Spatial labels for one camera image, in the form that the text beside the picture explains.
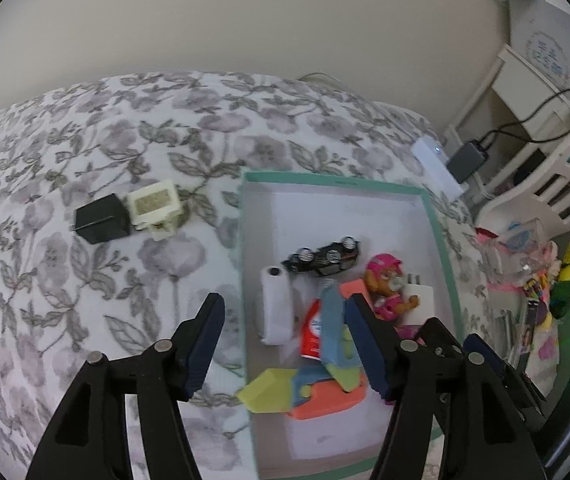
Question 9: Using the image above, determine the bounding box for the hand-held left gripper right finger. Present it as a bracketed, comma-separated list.
[346, 293, 548, 480]

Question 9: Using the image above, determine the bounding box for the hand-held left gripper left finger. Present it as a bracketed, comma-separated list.
[25, 291, 226, 480]

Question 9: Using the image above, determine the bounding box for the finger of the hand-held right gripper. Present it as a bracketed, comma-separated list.
[464, 332, 508, 378]
[417, 316, 466, 356]

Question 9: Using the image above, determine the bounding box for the white charger plug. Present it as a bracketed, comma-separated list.
[400, 272, 436, 331]

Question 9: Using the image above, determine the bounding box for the glue stick red label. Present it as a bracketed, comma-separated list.
[297, 297, 338, 361]

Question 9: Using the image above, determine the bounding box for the pink pup figure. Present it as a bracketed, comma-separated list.
[364, 254, 420, 323]

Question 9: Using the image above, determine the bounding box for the orange yellow-green toy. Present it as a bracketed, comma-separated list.
[236, 366, 368, 421]

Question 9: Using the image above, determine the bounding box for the white webcam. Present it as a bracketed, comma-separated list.
[256, 265, 296, 346]

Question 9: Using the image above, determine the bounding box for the black toy car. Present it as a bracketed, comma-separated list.
[282, 236, 363, 278]

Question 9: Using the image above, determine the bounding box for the teal rimmed white tray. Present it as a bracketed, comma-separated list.
[237, 170, 466, 480]

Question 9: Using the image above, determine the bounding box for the black packet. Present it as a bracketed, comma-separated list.
[517, 300, 540, 356]

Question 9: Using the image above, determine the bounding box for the clear plastic bag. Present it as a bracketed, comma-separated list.
[480, 220, 550, 291]

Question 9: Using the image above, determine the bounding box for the cream plastic clip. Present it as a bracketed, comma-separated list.
[127, 180, 183, 241]

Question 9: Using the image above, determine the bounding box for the black charger plug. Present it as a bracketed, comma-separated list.
[70, 193, 132, 246]

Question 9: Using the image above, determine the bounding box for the white power strip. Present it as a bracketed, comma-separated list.
[411, 137, 466, 198]

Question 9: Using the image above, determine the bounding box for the white plastic chair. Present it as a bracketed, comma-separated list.
[475, 105, 570, 241]

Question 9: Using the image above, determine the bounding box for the grey floral blanket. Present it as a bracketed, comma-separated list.
[0, 71, 496, 480]

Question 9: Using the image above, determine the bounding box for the pale blue printed board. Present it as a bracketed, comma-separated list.
[507, 0, 570, 106]

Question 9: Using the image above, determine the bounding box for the black cable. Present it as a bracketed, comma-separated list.
[480, 87, 570, 151]

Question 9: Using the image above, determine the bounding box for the grey charger with cable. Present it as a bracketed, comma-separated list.
[440, 45, 570, 201]

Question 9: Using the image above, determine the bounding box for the white cable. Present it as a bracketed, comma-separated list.
[297, 72, 346, 86]

